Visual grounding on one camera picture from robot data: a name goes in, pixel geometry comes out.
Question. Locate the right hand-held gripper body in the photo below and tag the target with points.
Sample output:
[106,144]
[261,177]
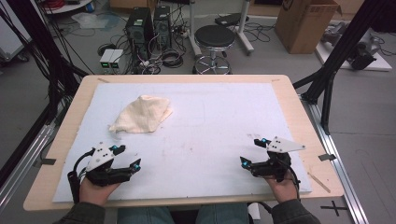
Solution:
[277,165]

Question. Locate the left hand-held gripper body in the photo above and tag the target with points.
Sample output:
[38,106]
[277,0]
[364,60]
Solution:
[99,155]

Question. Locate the cream cloth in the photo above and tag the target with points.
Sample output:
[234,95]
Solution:
[143,115]

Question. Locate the person's right hand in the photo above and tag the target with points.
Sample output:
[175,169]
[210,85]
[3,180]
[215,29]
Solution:
[285,189]

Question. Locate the person's left hand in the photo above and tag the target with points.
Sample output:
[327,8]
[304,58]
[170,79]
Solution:
[93,194]

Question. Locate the white foam mat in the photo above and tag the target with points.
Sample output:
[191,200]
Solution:
[202,149]

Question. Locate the white plastic part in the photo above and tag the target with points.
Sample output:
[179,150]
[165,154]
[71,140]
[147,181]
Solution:
[254,211]

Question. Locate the black tape piece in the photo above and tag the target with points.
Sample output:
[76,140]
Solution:
[46,161]
[327,157]

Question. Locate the person's left leg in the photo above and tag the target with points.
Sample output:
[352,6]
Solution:
[146,216]

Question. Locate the person's leg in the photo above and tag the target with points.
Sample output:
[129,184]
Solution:
[222,214]
[146,216]

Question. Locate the person's right leg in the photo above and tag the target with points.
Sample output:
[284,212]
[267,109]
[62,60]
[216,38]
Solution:
[222,214]

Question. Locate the white power supply box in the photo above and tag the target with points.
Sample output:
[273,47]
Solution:
[117,57]
[106,57]

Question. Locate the white metal stand leg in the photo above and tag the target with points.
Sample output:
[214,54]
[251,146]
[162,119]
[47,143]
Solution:
[193,31]
[244,28]

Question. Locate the black round stool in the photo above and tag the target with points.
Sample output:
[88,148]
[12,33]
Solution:
[214,35]

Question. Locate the black computer tower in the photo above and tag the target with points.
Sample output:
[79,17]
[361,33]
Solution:
[162,28]
[138,31]

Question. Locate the brown cardboard box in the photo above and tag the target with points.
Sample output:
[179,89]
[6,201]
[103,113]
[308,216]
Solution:
[305,28]

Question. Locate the black flat case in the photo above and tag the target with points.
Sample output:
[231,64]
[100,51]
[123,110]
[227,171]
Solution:
[230,19]

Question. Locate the grey device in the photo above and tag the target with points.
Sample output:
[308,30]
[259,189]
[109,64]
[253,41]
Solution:
[333,34]

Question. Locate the black device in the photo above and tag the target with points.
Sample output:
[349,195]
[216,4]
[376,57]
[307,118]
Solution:
[362,57]

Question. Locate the clear plastic sheet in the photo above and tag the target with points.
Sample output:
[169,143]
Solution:
[88,21]

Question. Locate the white board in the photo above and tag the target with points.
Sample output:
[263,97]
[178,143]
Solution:
[381,63]

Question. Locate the white panel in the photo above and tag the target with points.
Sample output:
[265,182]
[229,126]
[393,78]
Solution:
[12,37]

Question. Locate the white round table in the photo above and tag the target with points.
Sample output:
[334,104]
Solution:
[71,7]

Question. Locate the aluminium rail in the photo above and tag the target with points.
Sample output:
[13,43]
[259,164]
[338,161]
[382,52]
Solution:
[28,158]
[339,174]

